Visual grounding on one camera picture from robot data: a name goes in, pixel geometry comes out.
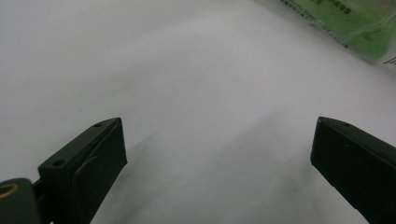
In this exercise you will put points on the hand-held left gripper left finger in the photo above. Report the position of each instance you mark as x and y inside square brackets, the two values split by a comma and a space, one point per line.
[77, 174]

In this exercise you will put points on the green snack packet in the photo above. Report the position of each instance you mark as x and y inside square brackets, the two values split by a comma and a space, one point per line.
[351, 25]

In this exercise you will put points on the white table cover sheet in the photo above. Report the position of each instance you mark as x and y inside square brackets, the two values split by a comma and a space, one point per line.
[174, 77]

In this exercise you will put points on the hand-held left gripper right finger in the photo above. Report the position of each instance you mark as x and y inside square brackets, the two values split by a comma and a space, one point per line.
[358, 165]

